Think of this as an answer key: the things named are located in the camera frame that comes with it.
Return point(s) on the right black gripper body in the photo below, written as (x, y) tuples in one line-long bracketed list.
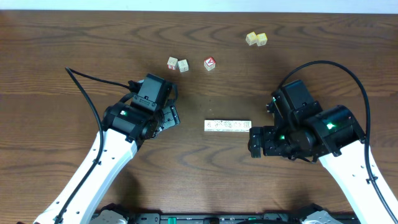
[(278, 142)]

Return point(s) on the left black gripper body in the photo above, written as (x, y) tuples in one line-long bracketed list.
[(171, 116)]

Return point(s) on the white block grid pattern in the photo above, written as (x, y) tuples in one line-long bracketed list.
[(209, 125)]

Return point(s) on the soccer ball picture block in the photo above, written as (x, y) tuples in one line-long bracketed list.
[(218, 125)]

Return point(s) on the blue edged white block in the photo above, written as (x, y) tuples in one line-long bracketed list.
[(246, 126)]

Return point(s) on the green edged white block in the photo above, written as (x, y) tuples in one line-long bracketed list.
[(237, 126)]

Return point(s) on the white block brown pattern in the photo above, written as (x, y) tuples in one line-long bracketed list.
[(227, 125)]

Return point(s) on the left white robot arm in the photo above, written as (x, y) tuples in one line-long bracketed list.
[(123, 131)]

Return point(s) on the white block red side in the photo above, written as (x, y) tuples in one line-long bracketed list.
[(172, 63)]

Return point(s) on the white block plain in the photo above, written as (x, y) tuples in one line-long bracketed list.
[(183, 65)]

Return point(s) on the red letter A block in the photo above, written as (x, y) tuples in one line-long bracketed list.
[(209, 63)]

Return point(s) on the yellow block right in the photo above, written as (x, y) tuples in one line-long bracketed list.
[(261, 39)]

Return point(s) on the yellow block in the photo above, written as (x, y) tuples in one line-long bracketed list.
[(251, 38), (261, 39)]

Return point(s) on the yellow block left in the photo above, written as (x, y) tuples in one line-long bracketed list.
[(251, 38)]

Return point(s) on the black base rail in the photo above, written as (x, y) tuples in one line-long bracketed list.
[(315, 217)]

